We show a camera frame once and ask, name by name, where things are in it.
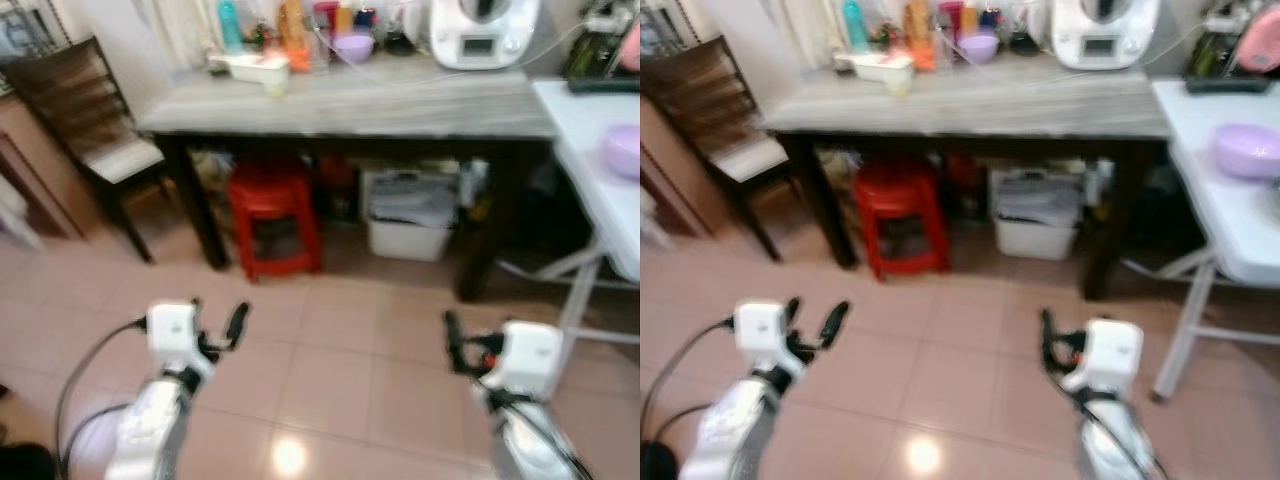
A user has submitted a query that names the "orange bottle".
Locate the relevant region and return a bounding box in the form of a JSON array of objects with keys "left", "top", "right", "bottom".
[
  {"left": 904, "top": 0, "right": 939, "bottom": 74},
  {"left": 279, "top": 0, "right": 314, "bottom": 74}
]

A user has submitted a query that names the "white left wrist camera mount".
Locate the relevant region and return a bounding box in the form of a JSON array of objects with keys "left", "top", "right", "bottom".
[
  {"left": 146, "top": 302, "right": 202, "bottom": 365},
  {"left": 732, "top": 302, "right": 788, "bottom": 363}
]

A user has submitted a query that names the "white folding table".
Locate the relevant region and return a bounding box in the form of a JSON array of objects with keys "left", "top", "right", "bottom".
[
  {"left": 498, "top": 80, "right": 641, "bottom": 373},
  {"left": 1122, "top": 80, "right": 1280, "bottom": 403}
]

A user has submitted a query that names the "black dish rack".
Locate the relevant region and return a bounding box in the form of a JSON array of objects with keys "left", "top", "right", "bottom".
[
  {"left": 562, "top": 18, "right": 641, "bottom": 95},
  {"left": 1182, "top": 18, "right": 1280, "bottom": 95}
]

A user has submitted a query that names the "red plastic stool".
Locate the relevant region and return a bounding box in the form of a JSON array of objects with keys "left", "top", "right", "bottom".
[
  {"left": 227, "top": 158, "right": 324, "bottom": 283},
  {"left": 852, "top": 158, "right": 952, "bottom": 283}
]

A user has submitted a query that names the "dark wooden chair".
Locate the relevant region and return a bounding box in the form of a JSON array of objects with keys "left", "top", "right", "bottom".
[
  {"left": 0, "top": 36, "right": 169, "bottom": 265},
  {"left": 640, "top": 36, "right": 803, "bottom": 265}
]

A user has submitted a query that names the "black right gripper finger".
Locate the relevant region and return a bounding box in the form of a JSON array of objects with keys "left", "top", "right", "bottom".
[
  {"left": 443, "top": 310, "right": 468, "bottom": 370},
  {"left": 1039, "top": 308, "right": 1062, "bottom": 374}
]

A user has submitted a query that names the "pink plastic item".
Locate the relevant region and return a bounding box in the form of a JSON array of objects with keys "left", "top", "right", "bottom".
[
  {"left": 1236, "top": 6, "right": 1280, "bottom": 75},
  {"left": 616, "top": 22, "right": 641, "bottom": 75}
]

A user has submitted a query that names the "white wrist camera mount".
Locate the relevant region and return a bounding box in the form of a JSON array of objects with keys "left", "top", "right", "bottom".
[
  {"left": 146, "top": 302, "right": 202, "bottom": 365},
  {"left": 732, "top": 302, "right": 788, "bottom": 363},
  {"left": 1061, "top": 318, "right": 1145, "bottom": 394},
  {"left": 482, "top": 320, "right": 564, "bottom": 394}
]

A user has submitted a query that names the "small purple bowl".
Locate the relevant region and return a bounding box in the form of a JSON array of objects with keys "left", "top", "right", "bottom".
[
  {"left": 957, "top": 34, "right": 1000, "bottom": 65},
  {"left": 332, "top": 34, "right": 376, "bottom": 65}
]

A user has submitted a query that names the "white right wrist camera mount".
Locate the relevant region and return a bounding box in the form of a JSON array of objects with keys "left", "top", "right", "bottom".
[
  {"left": 1061, "top": 318, "right": 1145, "bottom": 394},
  {"left": 482, "top": 320, "right": 564, "bottom": 394}
]

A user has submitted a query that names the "grey table with dark legs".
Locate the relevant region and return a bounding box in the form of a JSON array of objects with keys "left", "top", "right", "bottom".
[
  {"left": 134, "top": 48, "right": 561, "bottom": 303},
  {"left": 758, "top": 48, "right": 1173, "bottom": 303}
]

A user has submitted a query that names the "black robot foot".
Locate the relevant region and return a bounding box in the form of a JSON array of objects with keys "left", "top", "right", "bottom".
[
  {"left": 0, "top": 442, "right": 57, "bottom": 480},
  {"left": 640, "top": 440, "right": 679, "bottom": 480}
]

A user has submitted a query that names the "white rectangular container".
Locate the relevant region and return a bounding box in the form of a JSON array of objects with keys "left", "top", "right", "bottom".
[
  {"left": 832, "top": 51, "right": 917, "bottom": 85},
  {"left": 207, "top": 51, "right": 292, "bottom": 85}
]

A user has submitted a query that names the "large purple bowl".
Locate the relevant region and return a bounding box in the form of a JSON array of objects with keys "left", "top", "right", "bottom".
[
  {"left": 1212, "top": 123, "right": 1280, "bottom": 182},
  {"left": 600, "top": 124, "right": 641, "bottom": 182}
]

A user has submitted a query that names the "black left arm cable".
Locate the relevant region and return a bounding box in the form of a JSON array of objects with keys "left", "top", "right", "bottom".
[
  {"left": 640, "top": 317, "right": 737, "bottom": 451},
  {"left": 54, "top": 317, "right": 151, "bottom": 479}
]

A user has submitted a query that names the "white plastic storage bin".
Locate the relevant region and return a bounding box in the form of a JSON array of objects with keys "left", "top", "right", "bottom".
[
  {"left": 361, "top": 166, "right": 462, "bottom": 264},
  {"left": 989, "top": 164, "right": 1087, "bottom": 262}
]

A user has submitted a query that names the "teal bottle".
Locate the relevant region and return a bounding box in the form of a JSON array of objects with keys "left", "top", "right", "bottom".
[
  {"left": 217, "top": 0, "right": 245, "bottom": 55},
  {"left": 842, "top": 0, "right": 870, "bottom": 55}
]

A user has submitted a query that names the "white kitchen appliance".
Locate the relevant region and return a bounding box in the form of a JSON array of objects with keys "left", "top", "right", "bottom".
[
  {"left": 429, "top": 0, "right": 542, "bottom": 72},
  {"left": 1050, "top": 0, "right": 1163, "bottom": 72}
]

